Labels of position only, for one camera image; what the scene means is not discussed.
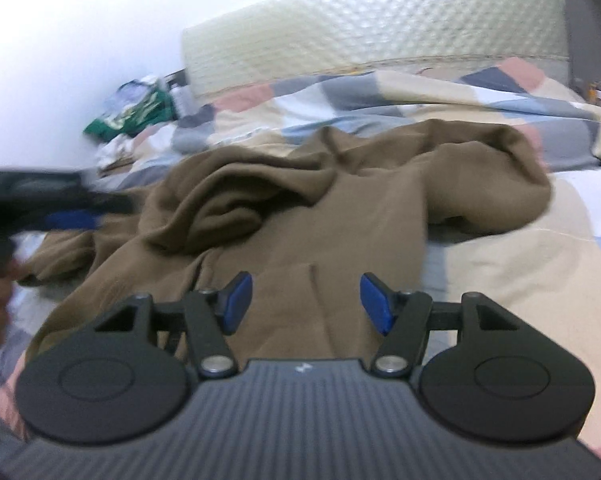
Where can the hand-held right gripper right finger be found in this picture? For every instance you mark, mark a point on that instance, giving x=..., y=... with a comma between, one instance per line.
x=375, y=306

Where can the grey built-in wardrobe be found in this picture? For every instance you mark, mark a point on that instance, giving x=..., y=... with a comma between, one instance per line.
x=590, y=0

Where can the pale plastic package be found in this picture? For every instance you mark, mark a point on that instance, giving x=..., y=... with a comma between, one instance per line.
x=128, y=95

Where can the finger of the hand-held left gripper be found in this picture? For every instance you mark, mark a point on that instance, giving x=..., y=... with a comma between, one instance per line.
x=110, y=203
x=73, y=220

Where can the brown hoodie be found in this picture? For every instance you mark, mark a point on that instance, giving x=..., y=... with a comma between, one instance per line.
x=330, y=220

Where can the white crumpled cloth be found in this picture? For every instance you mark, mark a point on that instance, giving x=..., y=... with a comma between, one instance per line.
x=116, y=152

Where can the row of cosmetic bottles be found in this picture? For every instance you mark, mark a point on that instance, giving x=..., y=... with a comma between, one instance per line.
x=597, y=94

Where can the green bag pile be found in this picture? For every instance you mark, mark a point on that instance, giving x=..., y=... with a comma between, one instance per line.
x=130, y=117

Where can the checkered patchwork quilt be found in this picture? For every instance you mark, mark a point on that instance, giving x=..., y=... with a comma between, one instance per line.
x=530, y=260

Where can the cream quilted headboard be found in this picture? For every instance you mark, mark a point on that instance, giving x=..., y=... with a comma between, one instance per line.
x=380, y=25

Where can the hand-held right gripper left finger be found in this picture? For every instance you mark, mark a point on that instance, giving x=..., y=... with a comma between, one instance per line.
x=238, y=301

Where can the white plastic bottle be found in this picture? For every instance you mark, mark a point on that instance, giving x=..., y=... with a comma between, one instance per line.
x=184, y=101

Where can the black wall panel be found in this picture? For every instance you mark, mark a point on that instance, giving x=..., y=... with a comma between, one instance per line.
x=174, y=76

